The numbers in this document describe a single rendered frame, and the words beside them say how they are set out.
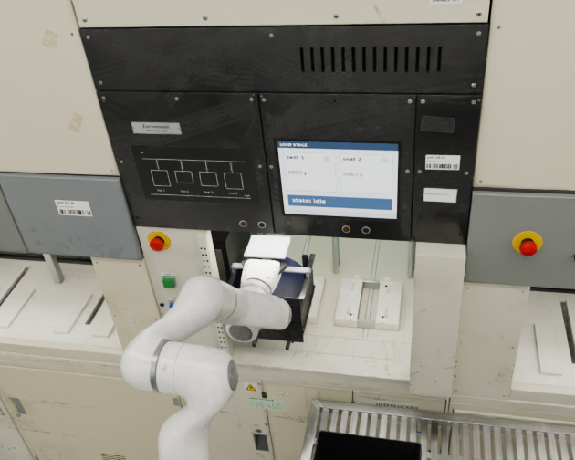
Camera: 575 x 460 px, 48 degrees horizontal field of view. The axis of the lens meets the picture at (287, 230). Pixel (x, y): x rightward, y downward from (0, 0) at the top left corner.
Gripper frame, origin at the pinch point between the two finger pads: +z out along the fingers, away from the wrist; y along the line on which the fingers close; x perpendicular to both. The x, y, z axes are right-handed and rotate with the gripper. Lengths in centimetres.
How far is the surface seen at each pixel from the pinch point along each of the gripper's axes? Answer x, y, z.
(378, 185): 31.5, 32.5, -9.9
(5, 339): -40, -97, -8
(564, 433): -49, 87, -15
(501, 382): -35, 68, -10
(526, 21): 70, 61, -9
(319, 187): 30.3, 18.3, -9.9
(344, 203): 25.7, 24.2, -9.9
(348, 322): -36.1, 21.1, 9.9
